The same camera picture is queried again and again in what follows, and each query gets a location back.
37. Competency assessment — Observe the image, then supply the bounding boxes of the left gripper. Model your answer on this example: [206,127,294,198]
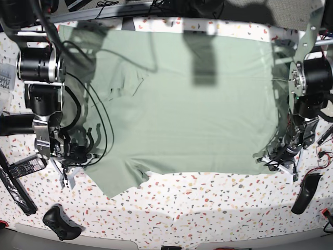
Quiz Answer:
[256,144,302,174]

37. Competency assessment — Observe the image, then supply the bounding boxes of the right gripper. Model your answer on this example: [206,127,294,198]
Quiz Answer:
[50,123,102,175]

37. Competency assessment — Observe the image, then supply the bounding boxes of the green T-shirt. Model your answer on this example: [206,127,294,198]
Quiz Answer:
[59,26,289,197]

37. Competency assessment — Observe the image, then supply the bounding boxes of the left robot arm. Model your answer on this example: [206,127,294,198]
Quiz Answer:
[257,1,332,176]

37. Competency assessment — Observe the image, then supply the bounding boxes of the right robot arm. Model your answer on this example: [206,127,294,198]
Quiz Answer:
[1,1,100,179]

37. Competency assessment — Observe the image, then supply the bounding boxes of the black TV remote control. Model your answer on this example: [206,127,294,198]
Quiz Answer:
[9,156,47,179]

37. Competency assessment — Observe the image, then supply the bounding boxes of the small red clip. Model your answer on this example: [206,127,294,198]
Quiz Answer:
[322,209,330,218]

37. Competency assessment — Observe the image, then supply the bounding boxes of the long black bar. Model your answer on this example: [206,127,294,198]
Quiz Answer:
[1,151,37,216]

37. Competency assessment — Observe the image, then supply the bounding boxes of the black game controller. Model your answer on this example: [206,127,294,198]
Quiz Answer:
[42,204,83,241]

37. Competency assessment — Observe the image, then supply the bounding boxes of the clear plastic parts box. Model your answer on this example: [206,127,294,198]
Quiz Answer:
[0,63,16,91]

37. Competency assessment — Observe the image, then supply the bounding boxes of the terrazzo patterned table cloth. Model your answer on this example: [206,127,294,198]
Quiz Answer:
[0,17,333,248]

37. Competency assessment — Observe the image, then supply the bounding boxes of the red and black wires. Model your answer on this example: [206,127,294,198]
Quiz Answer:
[303,145,333,183]

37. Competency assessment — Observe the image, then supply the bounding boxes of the black cylindrical handle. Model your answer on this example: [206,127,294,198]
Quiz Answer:
[0,114,35,136]

